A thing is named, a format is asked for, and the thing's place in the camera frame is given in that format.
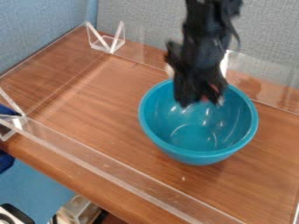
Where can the clear acrylic back barrier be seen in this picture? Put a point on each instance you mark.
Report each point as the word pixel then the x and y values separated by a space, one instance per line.
pixel 268 82

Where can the clear acrylic corner bracket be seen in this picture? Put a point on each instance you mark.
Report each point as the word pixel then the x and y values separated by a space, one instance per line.
pixel 104 43

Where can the metal frame under table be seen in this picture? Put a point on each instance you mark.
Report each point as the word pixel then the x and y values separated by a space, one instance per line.
pixel 77 211

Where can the clear acrylic barrier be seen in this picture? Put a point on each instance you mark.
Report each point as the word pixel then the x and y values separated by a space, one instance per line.
pixel 134 196
pixel 268 82

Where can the brown and white mushroom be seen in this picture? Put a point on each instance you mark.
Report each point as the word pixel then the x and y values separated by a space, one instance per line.
pixel 209 94

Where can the black and white object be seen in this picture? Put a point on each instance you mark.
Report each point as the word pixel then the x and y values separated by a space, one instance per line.
pixel 12 216

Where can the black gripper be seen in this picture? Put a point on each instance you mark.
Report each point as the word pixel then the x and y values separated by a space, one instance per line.
pixel 193 60

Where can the clear acrylic front barrier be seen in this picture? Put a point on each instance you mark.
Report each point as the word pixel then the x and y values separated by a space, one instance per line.
pixel 134 196

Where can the blue plastic bowl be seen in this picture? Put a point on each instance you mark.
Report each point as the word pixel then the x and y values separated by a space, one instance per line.
pixel 203 133

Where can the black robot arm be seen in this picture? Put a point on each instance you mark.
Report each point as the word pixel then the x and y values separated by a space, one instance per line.
pixel 212 13

